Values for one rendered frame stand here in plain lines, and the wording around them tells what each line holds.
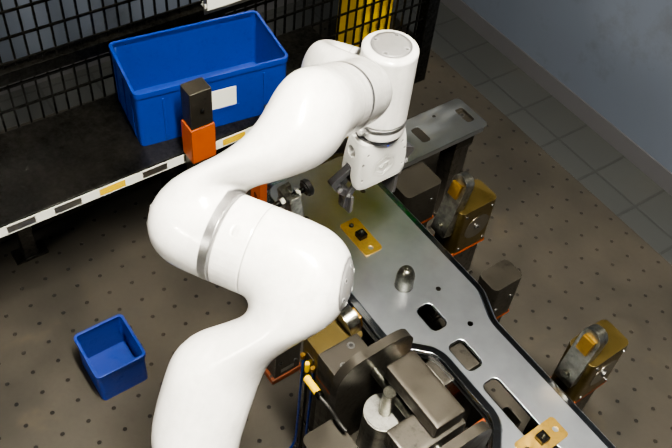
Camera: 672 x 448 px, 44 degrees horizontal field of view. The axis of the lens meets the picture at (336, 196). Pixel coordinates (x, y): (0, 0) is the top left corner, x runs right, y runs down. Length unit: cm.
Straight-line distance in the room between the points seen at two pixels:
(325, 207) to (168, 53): 45
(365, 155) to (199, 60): 56
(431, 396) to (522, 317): 74
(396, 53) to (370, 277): 44
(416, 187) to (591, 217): 59
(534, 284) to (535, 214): 21
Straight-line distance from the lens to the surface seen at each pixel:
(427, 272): 147
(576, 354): 139
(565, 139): 333
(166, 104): 156
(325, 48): 114
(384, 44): 120
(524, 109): 341
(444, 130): 173
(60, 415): 168
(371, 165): 131
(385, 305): 142
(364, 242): 149
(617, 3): 317
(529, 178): 211
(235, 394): 89
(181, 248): 86
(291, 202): 126
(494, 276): 151
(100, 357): 172
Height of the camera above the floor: 216
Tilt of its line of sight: 48 degrees down
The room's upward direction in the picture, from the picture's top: 7 degrees clockwise
